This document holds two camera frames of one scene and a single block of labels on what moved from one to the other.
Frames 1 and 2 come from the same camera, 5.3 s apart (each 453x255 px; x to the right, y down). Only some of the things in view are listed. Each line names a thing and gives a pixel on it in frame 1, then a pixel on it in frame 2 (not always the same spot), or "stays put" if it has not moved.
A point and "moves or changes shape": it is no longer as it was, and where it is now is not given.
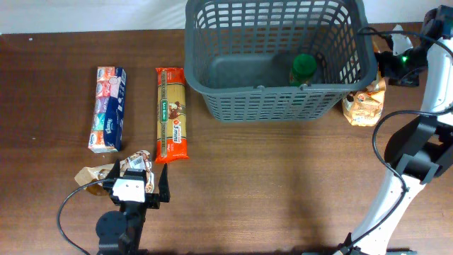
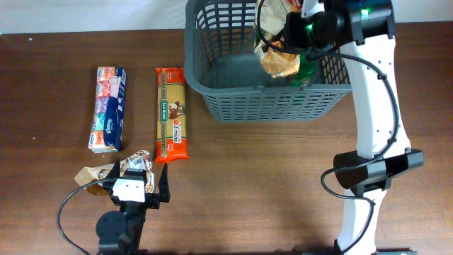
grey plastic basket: x=277 y=61 stays put
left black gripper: x=153 y=200 stays put
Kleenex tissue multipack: x=109 y=113 stays put
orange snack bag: x=364 y=108 moves or changes shape
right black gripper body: x=403 y=69 → x=308 y=33
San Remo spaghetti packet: x=171 y=144 stays put
